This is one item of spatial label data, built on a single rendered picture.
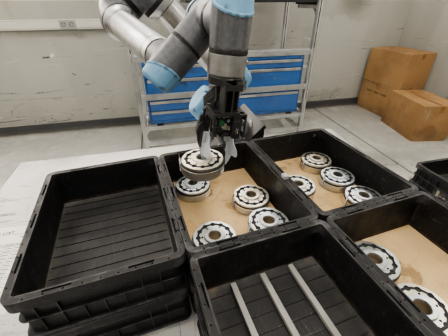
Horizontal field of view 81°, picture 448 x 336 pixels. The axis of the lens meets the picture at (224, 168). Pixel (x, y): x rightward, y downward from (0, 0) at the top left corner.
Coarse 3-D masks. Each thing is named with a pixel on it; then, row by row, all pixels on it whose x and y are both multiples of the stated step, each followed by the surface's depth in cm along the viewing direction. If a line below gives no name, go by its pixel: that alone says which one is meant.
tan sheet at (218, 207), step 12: (216, 180) 86; (228, 180) 86; (240, 180) 86; (252, 180) 86; (216, 192) 81; (228, 192) 81; (180, 204) 76; (192, 204) 76; (204, 204) 76; (216, 204) 76; (228, 204) 76; (192, 216) 72; (204, 216) 72; (216, 216) 72; (228, 216) 72; (240, 216) 72; (192, 228) 68; (240, 228) 68
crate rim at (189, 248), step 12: (240, 144) 87; (168, 156) 80; (168, 180) 69; (180, 216) 58; (312, 216) 58; (180, 228) 55; (264, 228) 55; (276, 228) 55; (228, 240) 52; (240, 240) 52; (192, 252) 49
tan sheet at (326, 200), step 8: (288, 160) 97; (296, 160) 97; (288, 168) 92; (296, 168) 92; (304, 176) 88; (312, 176) 88; (320, 192) 81; (328, 192) 81; (320, 200) 78; (328, 200) 78; (336, 200) 78; (328, 208) 75
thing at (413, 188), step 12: (300, 132) 94; (312, 132) 95; (324, 132) 94; (252, 144) 86; (348, 144) 86; (264, 156) 80; (276, 168) 74; (384, 168) 74; (288, 180) 69; (300, 192) 65; (396, 192) 65; (408, 192) 65; (312, 204) 61; (360, 204) 61; (324, 216) 58
